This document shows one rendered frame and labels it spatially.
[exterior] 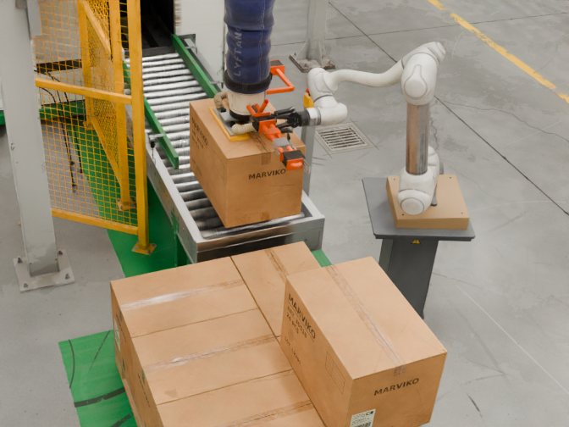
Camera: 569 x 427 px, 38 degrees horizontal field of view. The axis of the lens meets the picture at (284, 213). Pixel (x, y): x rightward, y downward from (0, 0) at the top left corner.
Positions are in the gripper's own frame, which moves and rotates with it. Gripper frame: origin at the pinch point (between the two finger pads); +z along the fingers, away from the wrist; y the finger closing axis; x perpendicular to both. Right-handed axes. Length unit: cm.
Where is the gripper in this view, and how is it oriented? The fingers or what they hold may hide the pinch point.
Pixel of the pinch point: (266, 124)
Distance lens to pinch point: 385.3
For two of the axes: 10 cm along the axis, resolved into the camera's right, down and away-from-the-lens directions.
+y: -0.7, 8.1, 5.8
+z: -9.2, 1.7, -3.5
